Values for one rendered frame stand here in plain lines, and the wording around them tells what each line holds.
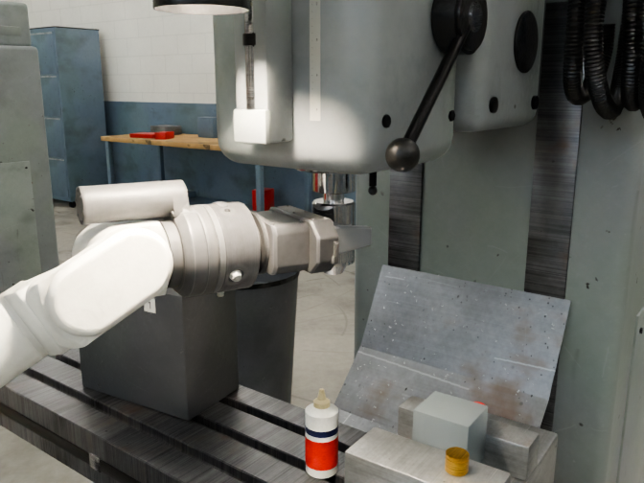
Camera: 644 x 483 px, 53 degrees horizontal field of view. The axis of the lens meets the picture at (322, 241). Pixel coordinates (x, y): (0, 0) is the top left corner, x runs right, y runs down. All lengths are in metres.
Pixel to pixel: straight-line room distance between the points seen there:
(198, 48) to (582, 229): 6.28
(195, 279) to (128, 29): 7.38
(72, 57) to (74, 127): 0.78
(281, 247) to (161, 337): 0.36
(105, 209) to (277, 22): 0.22
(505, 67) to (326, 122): 0.26
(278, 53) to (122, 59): 7.47
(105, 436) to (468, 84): 0.65
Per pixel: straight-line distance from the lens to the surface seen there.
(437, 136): 0.68
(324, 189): 0.68
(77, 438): 1.01
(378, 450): 0.68
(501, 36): 0.76
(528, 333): 1.01
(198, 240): 0.60
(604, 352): 1.02
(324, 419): 0.79
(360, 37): 0.57
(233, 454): 0.88
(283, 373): 2.80
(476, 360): 1.03
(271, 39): 0.59
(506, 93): 0.78
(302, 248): 0.64
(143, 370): 0.99
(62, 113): 7.86
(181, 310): 0.90
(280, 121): 0.59
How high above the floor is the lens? 1.39
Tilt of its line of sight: 14 degrees down
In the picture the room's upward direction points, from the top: straight up
